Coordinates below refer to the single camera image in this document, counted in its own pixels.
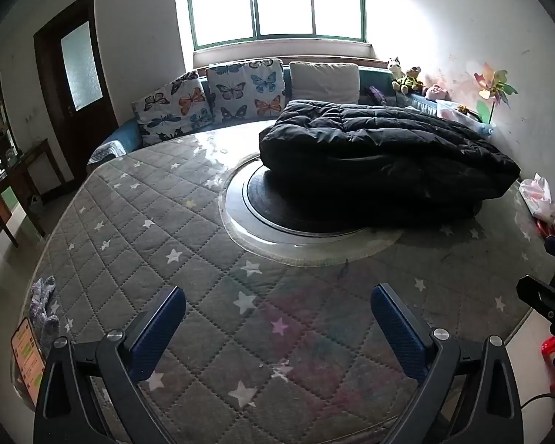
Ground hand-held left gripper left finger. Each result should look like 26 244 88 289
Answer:
34 286 187 444

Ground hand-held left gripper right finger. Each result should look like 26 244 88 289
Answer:
370 283 524 444

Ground black puffer jacket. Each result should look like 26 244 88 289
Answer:
259 99 522 233

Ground pink white plastic bag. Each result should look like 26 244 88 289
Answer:
520 173 555 222

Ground grey star quilted table cover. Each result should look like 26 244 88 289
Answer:
10 130 555 444

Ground grey knitted socks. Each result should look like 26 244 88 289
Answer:
29 276 61 353

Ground smartphone with lit screen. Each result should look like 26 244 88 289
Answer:
10 317 46 405

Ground round glass turntable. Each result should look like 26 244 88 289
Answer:
219 155 405 266

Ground colourful pinwheel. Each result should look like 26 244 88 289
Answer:
474 62 519 127

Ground blue sofa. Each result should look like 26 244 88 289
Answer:
87 65 445 167

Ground pink plush toy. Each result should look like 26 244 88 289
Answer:
423 84 451 102

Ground dark wooden side table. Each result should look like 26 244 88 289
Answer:
0 138 66 247

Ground small butterfly print cushion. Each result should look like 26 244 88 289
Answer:
132 71 215 147

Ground purple cloth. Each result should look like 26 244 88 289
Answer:
364 85 389 106

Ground white husky plush toy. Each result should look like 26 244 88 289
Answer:
387 57 406 83

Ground large butterfly print cushion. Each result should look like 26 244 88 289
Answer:
206 58 286 124

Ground plain beige cushion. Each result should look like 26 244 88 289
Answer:
289 61 361 104

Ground dark wooden door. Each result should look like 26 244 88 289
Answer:
33 0 120 167

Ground green framed window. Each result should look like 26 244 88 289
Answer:
184 0 368 51

